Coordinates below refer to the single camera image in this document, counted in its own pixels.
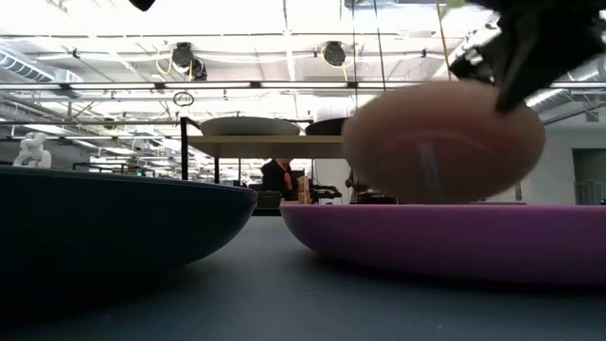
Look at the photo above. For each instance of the dark round ceiling fixture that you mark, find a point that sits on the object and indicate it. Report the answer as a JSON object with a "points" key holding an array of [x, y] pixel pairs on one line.
{"points": [[199, 70]]}

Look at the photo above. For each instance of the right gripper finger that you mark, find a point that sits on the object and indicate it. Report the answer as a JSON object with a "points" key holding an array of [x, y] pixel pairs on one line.
{"points": [[530, 61], [473, 64]]}

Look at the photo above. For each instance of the black plate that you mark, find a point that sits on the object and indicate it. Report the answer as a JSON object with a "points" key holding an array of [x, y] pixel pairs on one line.
{"points": [[94, 222], [326, 128]]}

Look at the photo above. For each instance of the white robot figure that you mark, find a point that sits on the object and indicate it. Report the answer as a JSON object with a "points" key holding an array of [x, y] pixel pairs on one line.
{"points": [[32, 151]]}

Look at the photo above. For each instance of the peach pink plate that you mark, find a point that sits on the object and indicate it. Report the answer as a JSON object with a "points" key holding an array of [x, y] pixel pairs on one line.
{"points": [[426, 151]]}

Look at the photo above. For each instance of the cream white plate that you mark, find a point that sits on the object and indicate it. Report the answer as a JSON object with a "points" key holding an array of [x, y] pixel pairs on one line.
{"points": [[248, 127]]}

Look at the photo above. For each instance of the purple plate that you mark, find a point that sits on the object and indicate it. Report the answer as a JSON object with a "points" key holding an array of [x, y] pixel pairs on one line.
{"points": [[450, 241]]}

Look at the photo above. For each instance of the yellow printed box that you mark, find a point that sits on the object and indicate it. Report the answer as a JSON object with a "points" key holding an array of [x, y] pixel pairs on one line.
{"points": [[304, 189]]}

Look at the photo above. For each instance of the silver ventilation duct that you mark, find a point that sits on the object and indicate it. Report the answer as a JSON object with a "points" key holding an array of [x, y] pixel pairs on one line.
{"points": [[23, 68], [573, 95]]}

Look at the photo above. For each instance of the wooden shelf with black frame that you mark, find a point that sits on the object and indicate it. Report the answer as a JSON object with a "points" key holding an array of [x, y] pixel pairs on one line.
{"points": [[265, 147]]}

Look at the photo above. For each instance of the person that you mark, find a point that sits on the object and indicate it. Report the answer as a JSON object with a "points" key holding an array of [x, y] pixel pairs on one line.
{"points": [[274, 177]]}

